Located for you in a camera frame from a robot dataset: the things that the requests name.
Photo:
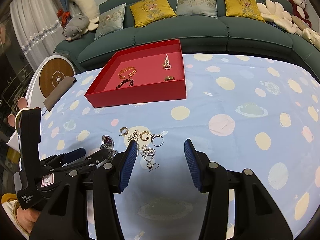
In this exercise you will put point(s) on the person's hand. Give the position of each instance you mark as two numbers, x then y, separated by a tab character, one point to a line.
27	218

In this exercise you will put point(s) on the round wooden white appliance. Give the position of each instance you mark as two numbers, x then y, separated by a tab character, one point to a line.
47	77

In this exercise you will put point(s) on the gold cuff bangle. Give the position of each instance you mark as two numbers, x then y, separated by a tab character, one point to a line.
127	72

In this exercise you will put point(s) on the grey-green embroidered cushion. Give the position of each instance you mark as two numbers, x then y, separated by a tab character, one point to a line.
110	21
196	7

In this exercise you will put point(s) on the green curved sofa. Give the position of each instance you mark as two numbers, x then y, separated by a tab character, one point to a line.
197	34

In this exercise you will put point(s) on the yellow embroidered cushion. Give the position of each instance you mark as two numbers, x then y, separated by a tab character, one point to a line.
243	8
148	11

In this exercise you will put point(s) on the cream flower cushion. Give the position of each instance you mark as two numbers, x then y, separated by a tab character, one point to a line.
274	12

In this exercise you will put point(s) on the red monkey plush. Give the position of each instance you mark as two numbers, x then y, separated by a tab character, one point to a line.
299	10

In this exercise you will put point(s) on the red shallow box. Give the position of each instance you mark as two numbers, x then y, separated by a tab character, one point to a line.
153	63

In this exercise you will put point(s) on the gold brooch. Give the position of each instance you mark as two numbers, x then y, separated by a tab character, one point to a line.
169	78

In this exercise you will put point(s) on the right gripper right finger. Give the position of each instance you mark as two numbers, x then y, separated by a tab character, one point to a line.
257	215

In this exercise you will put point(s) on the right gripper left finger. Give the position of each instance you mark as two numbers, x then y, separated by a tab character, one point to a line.
65	214

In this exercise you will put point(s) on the grey pig plush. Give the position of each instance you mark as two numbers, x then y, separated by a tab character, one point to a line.
76	27

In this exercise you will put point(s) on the red orange plush toy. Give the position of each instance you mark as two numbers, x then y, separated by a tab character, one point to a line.
63	17

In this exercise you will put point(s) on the yellow embroidered cushion left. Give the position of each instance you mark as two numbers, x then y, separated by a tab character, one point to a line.
148	11

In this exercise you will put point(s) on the white curtain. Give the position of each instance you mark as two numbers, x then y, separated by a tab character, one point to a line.
37	28

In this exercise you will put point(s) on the cream satin cushion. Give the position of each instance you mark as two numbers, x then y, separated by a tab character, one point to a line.
304	31

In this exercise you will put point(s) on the white llama plush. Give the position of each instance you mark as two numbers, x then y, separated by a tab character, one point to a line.
91	10

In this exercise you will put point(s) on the grey-green embroidered cushion right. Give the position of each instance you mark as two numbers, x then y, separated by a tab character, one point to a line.
196	7

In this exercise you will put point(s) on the blue planet tablecloth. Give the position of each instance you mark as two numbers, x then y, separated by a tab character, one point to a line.
243	112

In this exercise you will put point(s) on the brown notebook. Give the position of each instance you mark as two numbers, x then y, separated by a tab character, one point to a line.
58	92

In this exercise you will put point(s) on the gold hoop earring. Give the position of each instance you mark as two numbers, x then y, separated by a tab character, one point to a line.
145	135
123	131

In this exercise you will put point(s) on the grey-green embroidered cushion left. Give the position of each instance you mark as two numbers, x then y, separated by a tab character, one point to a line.
110	21

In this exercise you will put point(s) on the white mouse-ear mirror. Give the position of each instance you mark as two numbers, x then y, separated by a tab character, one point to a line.
26	122

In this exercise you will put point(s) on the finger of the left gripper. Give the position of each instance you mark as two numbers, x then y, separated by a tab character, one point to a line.
63	158
78	165

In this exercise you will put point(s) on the yellow embroidered cushion right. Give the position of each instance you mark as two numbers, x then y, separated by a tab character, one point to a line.
243	8

